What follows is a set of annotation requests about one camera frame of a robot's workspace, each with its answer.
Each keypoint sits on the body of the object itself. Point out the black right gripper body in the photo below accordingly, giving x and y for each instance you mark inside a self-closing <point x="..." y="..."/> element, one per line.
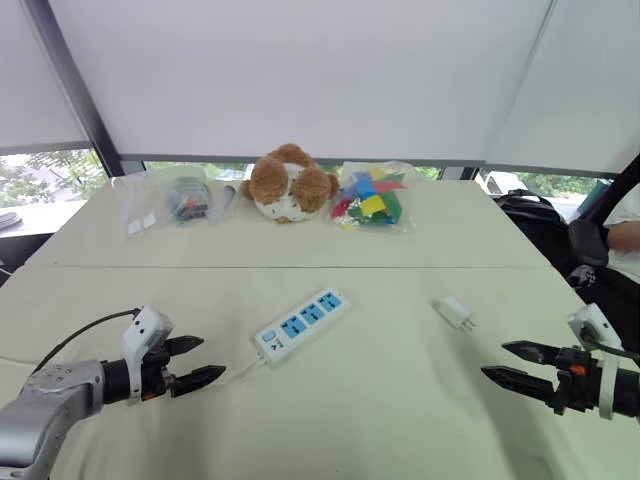
<point x="575" y="380"/>

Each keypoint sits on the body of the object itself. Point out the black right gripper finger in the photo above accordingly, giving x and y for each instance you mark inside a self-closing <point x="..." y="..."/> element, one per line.
<point x="530" y="351"/>
<point x="520" y="382"/>

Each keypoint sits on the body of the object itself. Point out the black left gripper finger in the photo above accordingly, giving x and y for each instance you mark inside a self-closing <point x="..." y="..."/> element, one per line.
<point x="184" y="345"/>
<point x="197" y="379"/>

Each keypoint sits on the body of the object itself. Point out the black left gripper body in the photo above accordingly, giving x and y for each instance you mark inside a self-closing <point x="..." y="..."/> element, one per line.
<point x="154" y="372"/>

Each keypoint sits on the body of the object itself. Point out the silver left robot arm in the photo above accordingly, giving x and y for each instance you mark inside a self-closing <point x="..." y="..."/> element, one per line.
<point x="47" y="400"/>

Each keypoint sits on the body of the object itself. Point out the white plug adapter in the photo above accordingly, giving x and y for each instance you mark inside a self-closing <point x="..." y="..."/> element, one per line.
<point x="454" y="313"/>

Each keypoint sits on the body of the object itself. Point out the white blue power strip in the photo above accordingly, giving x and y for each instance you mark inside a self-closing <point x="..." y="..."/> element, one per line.
<point x="301" y="325"/>

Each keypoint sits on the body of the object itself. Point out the black chair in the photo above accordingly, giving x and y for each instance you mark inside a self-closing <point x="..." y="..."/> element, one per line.
<point x="605" y="250"/>

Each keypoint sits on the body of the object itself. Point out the black backpack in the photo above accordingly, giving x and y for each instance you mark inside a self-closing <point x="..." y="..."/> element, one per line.
<point x="537" y="220"/>

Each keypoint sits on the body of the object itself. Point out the clear bag of small parts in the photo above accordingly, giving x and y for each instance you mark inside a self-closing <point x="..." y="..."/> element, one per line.
<point x="167" y="202"/>

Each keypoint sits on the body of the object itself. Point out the clear plastic tube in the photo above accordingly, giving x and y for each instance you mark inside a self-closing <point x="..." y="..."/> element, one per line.
<point x="226" y="200"/>

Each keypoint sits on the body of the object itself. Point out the person in white shirt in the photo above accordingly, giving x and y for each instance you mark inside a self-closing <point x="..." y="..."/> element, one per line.
<point x="622" y="230"/>

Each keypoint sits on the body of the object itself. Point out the brown white plush toy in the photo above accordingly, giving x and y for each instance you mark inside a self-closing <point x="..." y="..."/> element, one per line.
<point x="290" y="182"/>

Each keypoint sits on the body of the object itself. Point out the bag of colourful blocks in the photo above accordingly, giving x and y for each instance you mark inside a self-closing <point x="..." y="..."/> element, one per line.
<point x="372" y="197"/>

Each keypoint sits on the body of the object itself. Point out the white roller blind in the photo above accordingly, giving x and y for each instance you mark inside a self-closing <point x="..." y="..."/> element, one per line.
<point x="300" y="75"/>
<point x="37" y="75"/>
<point x="575" y="85"/>

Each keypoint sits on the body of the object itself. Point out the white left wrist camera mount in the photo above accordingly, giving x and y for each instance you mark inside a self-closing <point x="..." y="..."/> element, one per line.
<point x="142" y="332"/>

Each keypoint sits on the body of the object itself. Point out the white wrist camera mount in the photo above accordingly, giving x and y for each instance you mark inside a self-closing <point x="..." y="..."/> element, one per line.
<point x="142" y="332"/>
<point x="595" y="332"/>

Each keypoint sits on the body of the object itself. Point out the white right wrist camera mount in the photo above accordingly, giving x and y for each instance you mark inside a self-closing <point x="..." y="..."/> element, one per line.
<point x="595" y="332"/>

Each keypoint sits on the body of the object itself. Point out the black window frame post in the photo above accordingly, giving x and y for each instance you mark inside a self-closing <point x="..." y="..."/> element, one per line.
<point x="70" y="85"/>

